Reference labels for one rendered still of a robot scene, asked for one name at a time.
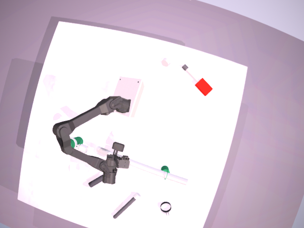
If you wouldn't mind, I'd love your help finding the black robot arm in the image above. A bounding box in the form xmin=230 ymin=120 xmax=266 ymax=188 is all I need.
xmin=52 ymin=96 xmax=131 ymax=184

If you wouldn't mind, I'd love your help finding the green cylinder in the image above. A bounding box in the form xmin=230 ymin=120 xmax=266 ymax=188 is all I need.
xmin=71 ymin=136 xmax=83 ymax=148

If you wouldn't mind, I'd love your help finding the black cylinder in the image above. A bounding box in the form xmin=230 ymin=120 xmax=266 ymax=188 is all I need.
xmin=88 ymin=175 xmax=103 ymax=188

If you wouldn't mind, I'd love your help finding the grey metal cup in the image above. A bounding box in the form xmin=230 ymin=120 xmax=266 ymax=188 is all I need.
xmin=71 ymin=137 xmax=88 ymax=153

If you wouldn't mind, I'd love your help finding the white cylindrical rod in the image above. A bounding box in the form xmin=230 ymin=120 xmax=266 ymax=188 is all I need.
xmin=96 ymin=146 xmax=189 ymax=185

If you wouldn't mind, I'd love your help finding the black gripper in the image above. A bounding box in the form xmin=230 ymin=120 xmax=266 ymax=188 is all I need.
xmin=110 ymin=142 xmax=125 ymax=175

